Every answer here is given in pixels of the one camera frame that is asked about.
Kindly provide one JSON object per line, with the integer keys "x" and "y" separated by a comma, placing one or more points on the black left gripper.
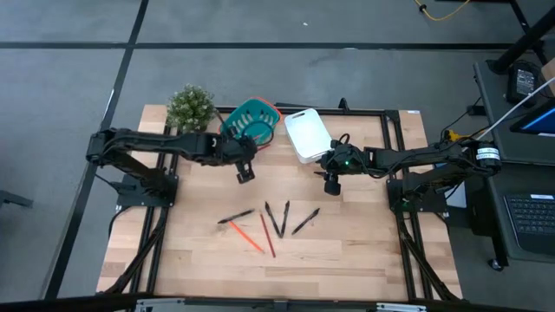
{"x": 232, "y": 149}

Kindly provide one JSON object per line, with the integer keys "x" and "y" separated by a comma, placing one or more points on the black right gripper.
{"x": 347, "y": 158}

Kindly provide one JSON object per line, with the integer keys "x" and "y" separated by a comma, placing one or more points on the red pencil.
{"x": 263, "y": 147}
{"x": 267, "y": 234}

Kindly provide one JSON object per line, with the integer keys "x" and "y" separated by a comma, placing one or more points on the white plastic bin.
{"x": 308, "y": 134}

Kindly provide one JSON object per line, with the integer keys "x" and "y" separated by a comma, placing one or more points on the teal basket orange rim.
{"x": 227, "y": 128}

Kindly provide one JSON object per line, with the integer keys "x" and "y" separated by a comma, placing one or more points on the black pen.
{"x": 285, "y": 219}
{"x": 236, "y": 216}
{"x": 273, "y": 219}
{"x": 305, "y": 221}

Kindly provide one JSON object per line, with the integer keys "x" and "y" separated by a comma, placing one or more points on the orange pencil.
{"x": 246, "y": 237}

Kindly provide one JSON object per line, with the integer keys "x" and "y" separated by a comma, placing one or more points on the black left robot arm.
{"x": 152, "y": 141}

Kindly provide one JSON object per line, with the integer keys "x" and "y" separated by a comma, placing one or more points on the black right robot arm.
{"x": 412, "y": 154}

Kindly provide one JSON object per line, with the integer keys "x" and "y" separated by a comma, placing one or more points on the green potted plant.
{"x": 191, "y": 108}

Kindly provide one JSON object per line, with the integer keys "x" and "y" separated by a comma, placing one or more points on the dark grey desk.
{"x": 520, "y": 173}

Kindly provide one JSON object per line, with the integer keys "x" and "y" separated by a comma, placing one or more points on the black caster wheel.
{"x": 497, "y": 265}

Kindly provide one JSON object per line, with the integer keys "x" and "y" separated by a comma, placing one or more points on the black power supply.
{"x": 524, "y": 82}

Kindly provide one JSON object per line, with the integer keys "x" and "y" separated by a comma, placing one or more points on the black laptop keyboard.
{"x": 533, "y": 216}

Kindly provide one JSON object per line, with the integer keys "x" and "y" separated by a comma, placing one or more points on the blue screen tablet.
{"x": 539, "y": 121}

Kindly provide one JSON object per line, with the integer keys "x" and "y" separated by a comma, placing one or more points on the black desk leg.
{"x": 526, "y": 39}

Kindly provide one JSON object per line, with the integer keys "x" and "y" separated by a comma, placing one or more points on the brown cardboard box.
{"x": 550, "y": 73}

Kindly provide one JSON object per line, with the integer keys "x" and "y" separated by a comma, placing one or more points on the grey chair leg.
{"x": 13, "y": 199}

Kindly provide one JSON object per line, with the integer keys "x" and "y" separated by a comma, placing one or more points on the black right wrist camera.
{"x": 333, "y": 186}

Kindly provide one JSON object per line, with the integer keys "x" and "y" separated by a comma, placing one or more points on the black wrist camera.
{"x": 333, "y": 186}
{"x": 245, "y": 174}

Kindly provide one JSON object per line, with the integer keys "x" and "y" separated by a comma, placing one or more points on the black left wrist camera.
{"x": 245, "y": 174}

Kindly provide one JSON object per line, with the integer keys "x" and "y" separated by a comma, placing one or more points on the black aluminium table frame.
{"x": 368, "y": 112}

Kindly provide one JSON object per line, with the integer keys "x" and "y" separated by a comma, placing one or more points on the grey camera mount bar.
{"x": 277, "y": 305}

